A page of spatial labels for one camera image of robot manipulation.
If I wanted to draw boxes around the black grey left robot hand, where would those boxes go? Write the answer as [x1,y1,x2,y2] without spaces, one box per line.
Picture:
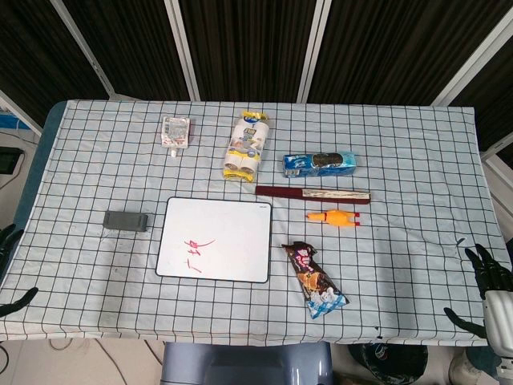
[0,224,39,318]

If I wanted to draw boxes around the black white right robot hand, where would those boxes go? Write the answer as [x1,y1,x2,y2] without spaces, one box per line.
[443,242,513,358]

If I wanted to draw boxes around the grey board eraser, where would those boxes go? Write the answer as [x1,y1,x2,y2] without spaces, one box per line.
[103,210,150,233]

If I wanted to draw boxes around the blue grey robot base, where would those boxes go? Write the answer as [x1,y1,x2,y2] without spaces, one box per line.
[160,341,333,385]

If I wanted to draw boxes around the white shoe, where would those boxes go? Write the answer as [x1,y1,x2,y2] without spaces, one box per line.
[448,346,482,384]

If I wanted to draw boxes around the light blue checkered tablecloth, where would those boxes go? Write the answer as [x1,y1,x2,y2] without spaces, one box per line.
[0,99,510,347]

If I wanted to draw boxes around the blue box on floor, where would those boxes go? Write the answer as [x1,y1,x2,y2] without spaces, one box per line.
[0,107,29,132]

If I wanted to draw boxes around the black bag on floor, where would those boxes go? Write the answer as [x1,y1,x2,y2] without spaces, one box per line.
[347,343,429,382]

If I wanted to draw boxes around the brown chocolate bread snack bag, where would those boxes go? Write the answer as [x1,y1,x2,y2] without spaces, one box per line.
[281,241,349,320]

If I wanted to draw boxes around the yellow rubber chicken toy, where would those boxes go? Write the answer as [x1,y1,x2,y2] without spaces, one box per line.
[305,209,362,230]

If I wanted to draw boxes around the white drink pouch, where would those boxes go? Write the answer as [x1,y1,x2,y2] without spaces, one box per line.
[160,115,192,158]

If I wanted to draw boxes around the white board with black rim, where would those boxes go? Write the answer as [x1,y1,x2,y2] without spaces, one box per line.
[155,196,273,285]

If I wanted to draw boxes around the dark red folded fan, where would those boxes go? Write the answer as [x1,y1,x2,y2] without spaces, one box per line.
[254,184,372,206]

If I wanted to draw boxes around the blue sandwich cookie box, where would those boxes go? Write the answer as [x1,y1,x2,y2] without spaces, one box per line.
[282,150,357,179]

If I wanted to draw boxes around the yellow pack of round cakes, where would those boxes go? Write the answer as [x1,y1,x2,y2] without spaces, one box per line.
[222,111,270,182]

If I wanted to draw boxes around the black partition panel white frame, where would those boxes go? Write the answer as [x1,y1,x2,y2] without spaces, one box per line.
[51,0,197,101]
[448,23,513,161]
[0,0,111,136]
[168,0,321,103]
[302,0,513,106]

